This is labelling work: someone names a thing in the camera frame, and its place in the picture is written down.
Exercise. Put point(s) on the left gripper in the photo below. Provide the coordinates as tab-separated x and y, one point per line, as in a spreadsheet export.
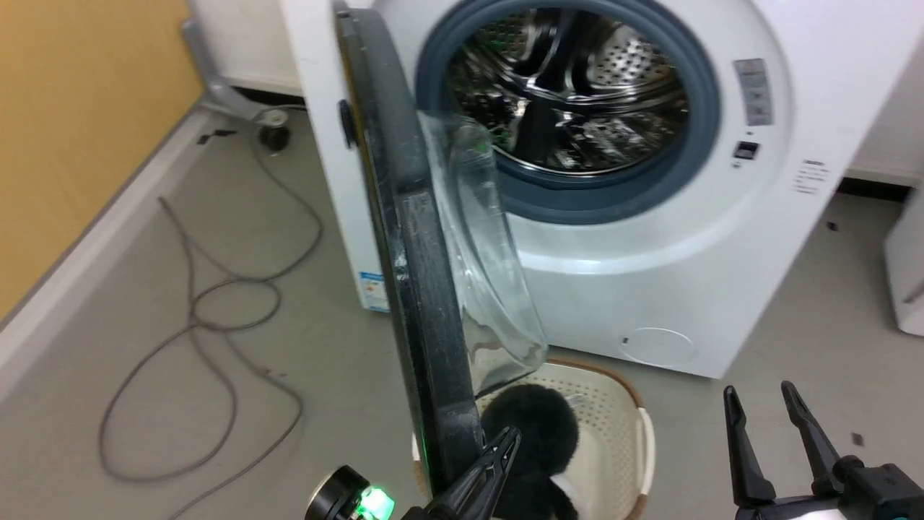
339	498

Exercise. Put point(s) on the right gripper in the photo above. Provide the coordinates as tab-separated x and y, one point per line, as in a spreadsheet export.
877	495

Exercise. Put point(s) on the black round glass washer door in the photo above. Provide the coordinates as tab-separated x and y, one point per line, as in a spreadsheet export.
422	303

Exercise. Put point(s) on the white front-load washing machine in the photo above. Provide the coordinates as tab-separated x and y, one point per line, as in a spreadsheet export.
650	274

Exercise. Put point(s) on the grey rubber door gasket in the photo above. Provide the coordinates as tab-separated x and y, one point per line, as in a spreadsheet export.
696	137

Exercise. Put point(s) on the black fluffy plush toy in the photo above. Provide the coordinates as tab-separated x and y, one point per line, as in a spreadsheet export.
538	426

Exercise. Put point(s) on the cream perforated laundry basket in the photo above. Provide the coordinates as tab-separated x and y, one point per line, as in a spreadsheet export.
613	433

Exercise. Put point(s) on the blue white energy sticker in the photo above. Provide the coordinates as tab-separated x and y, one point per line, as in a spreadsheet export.
373	290

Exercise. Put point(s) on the black caster wheel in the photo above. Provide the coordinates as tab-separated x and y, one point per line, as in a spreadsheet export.
275	137

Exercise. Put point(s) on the stainless steel washer drum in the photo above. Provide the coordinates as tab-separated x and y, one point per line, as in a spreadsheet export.
577	87

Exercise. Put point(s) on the black tape scrap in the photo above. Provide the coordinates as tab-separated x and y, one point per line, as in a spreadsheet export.
216	135

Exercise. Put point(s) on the grey metal stand leg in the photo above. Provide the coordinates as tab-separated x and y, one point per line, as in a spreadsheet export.
216	90

